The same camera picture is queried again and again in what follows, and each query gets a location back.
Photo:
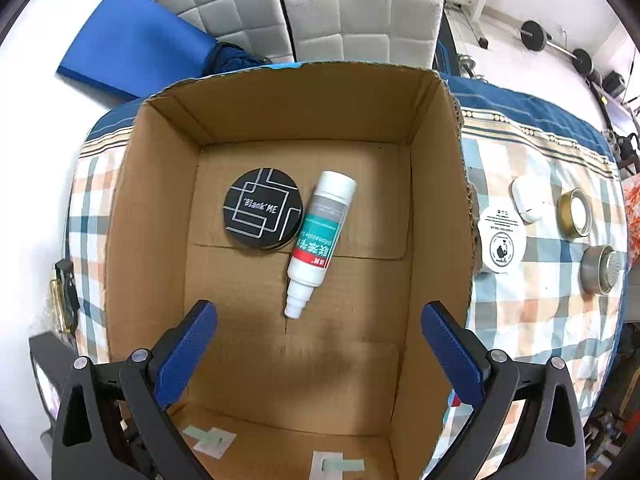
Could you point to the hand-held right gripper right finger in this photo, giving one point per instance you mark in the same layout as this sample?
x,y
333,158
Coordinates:
x,y
450,355

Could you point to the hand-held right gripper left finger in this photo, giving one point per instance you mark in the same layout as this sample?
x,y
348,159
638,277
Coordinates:
x,y
190,350

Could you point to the small red box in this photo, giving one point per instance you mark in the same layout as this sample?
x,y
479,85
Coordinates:
x,y
454,400

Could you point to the cardboard box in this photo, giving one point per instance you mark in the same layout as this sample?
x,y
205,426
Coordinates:
x,y
350,285

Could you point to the white round cream jar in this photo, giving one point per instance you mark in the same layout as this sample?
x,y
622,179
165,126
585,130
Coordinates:
x,y
502,240

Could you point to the white earbud case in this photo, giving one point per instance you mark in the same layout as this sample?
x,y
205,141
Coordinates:
x,y
527,200

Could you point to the metal strainer cup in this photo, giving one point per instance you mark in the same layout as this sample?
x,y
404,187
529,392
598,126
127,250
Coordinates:
x,y
602,270

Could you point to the plaid blanket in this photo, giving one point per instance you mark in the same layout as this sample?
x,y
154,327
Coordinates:
x,y
540,320

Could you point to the black device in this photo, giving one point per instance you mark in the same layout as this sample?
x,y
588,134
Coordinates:
x,y
42,360

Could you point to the black round tin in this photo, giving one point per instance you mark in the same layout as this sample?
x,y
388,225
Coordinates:
x,y
260,205

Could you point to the white bottle teal red label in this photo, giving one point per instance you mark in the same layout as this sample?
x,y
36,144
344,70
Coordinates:
x,y
320,225

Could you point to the orange bag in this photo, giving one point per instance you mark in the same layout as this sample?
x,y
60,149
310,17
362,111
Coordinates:
x,y
634,220

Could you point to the black equipment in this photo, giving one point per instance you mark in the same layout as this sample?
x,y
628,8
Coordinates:
x,y
627,150

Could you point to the dark blue cloth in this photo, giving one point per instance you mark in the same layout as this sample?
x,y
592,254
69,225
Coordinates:
x,y
230,57

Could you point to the blue foam mat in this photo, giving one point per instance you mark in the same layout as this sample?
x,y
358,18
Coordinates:
x,y
130,45

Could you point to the black barbell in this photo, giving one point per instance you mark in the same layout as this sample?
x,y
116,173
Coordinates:
x,y
532,35

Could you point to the grey tufted cushion panel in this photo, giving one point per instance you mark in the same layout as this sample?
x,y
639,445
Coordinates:
x,y
225,0
360,10

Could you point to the white weight bench frame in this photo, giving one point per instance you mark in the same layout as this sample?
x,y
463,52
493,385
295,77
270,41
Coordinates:
x,y
475,5

